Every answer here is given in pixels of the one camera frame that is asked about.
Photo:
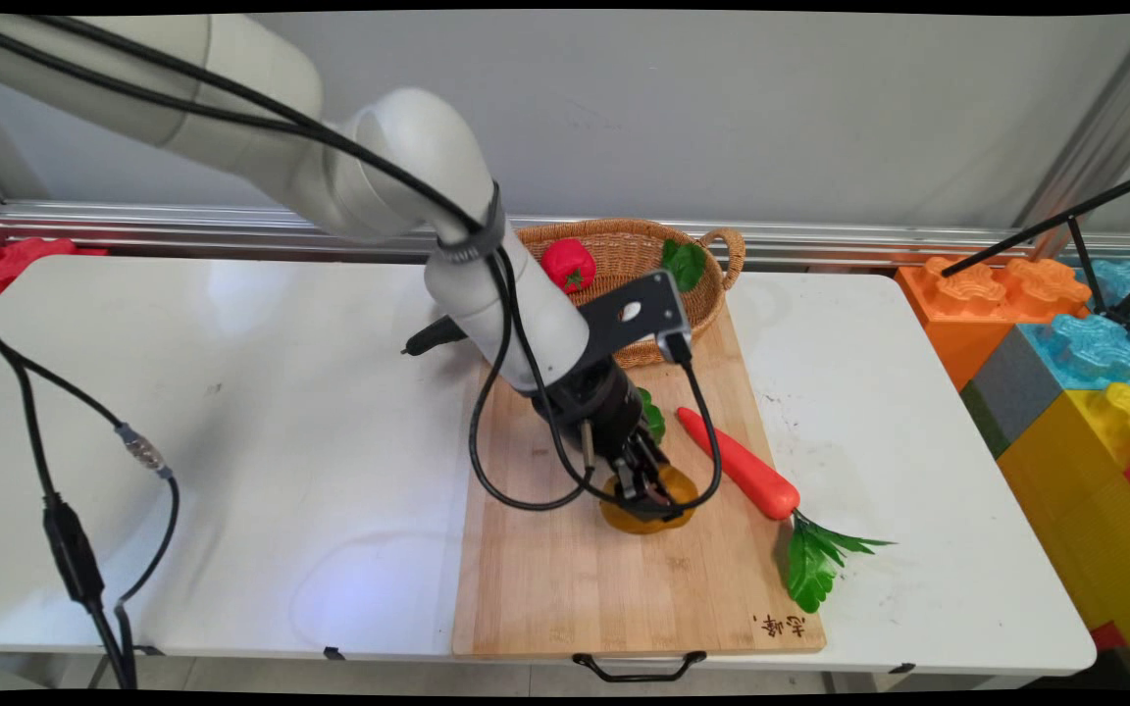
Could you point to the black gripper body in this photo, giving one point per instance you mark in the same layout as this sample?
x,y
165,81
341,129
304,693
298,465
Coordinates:
x,y
596,407

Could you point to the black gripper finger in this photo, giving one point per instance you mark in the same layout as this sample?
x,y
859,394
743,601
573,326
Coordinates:
x,y
665,480
628,473

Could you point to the yellow bell pepper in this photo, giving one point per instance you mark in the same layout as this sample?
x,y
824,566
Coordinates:
x,y
624,521

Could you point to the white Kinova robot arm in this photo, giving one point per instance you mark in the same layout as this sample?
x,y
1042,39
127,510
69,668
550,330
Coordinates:
x,y
408,137

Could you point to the green bell pepper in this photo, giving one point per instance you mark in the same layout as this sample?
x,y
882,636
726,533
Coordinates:
x,y
653,420

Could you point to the orange carrot with green leaves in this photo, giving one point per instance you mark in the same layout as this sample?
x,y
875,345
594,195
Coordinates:
x,y
742,473

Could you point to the bamboo cutting board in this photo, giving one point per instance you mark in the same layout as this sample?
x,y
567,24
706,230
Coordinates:
x,y
545,588

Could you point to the red bell pepper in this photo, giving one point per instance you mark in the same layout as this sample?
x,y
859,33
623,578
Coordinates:
x,y
567,263

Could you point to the woven wicker basket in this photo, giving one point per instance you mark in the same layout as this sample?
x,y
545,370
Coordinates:
x,y
624,250

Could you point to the green toy leaf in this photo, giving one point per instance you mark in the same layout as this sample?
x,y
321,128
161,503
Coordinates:
x,y
686,265

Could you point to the black plug on wrist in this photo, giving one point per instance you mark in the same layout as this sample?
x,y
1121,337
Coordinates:
x,y
433,336

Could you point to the orange foam block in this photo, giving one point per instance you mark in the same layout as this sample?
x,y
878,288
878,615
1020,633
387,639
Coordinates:
x,y
957,314

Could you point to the black tripod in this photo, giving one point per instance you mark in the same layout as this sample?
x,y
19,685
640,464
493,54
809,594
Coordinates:
x,y
1080,230

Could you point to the light blue foam block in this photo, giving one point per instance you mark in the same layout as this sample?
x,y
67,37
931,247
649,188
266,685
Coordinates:
x,y
1119,279

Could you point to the red flower foam pieces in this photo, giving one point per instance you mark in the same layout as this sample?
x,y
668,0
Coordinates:
x,y
16,260

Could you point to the black camera mounting plate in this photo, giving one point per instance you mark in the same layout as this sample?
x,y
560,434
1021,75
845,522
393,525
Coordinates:
x,y
643,309

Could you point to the aluminium rail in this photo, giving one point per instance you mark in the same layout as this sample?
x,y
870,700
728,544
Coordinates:
x,y
231,224

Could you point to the aluminium frame post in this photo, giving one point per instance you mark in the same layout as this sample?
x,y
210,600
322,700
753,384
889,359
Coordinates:
x,y
1104,127

